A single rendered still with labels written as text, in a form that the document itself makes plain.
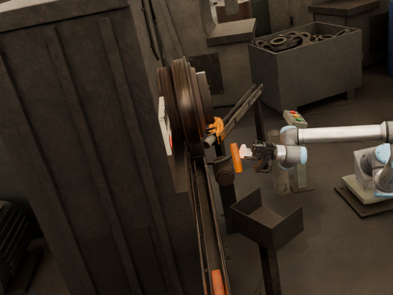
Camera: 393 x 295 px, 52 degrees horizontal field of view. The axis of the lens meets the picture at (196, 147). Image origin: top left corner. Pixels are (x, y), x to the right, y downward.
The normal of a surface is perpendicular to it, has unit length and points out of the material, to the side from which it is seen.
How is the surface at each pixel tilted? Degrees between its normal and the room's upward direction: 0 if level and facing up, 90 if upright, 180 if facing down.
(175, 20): 90
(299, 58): 90
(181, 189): 0
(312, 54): 90
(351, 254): 0
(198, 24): 90
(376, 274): 0
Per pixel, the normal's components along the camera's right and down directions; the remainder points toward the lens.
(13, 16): 0.07, 0.44
